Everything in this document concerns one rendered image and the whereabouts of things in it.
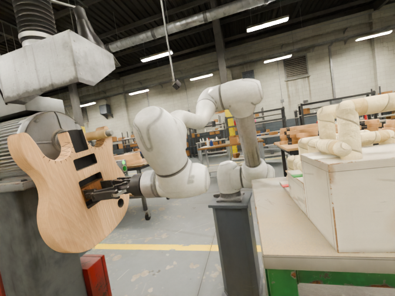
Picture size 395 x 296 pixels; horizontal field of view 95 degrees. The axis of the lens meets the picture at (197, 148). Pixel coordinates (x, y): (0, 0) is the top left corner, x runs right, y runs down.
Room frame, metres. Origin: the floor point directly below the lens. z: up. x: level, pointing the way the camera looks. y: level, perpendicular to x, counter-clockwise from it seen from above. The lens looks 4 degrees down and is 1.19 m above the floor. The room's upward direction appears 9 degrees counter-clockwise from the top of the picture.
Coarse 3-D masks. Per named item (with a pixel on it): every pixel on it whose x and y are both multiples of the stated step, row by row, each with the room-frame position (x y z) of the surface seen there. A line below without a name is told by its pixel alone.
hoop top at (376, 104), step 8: (376, 96) 0.32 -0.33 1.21; (384, 96) 0.32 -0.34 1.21; (392, 96) 0.31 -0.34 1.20; (344, 104) 0.33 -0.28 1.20; (352, 104) 0.33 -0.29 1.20; (360, 104) 0.32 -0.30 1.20; (368, 104) 0.32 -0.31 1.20; (376, 104) 0.32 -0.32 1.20; (384, 104) 0.31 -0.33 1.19; (392, 104) 0.31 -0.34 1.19; (360, 112) 0.32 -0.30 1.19; (368, 112) 0.32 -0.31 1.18; (376, 112) 0.32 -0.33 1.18
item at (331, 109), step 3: (330, 105) 0.41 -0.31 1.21; (333, 105) 0.41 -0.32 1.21; (336, 105) 0.41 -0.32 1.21; (321, 108) 0.42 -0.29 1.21; (324, 108) 0.41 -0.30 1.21; (327, 108) 0.41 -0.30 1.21; (330, 108) 0.41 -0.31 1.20; (333, 108) 0.40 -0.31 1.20; (318, 111) 0.42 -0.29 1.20; (321, 111) 0.41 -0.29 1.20; (324, 111) 0.41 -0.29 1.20; (327, 111) 0.41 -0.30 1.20; (330, 111) 0.40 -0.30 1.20; (333, 111) 0.40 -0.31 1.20; (318, 114) 0.42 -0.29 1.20; (333, 114) 0.40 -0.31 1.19; (336, 117) 0.41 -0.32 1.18
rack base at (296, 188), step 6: (288, 174) 0.61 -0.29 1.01; (288, 180) 0.62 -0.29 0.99; (294, 180) 0.54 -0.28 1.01; (300, 180) 0.50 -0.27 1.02; (294, 186) 0.55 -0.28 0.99; (300, 186) 0.49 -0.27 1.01; (294, 192) 0.56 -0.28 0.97; (300, 192) 0.50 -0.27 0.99; (294, 198) 0.57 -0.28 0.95; (300, 198) 0.51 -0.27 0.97; (300, 204) 0.51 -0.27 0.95; (306, 210) 0.47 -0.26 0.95
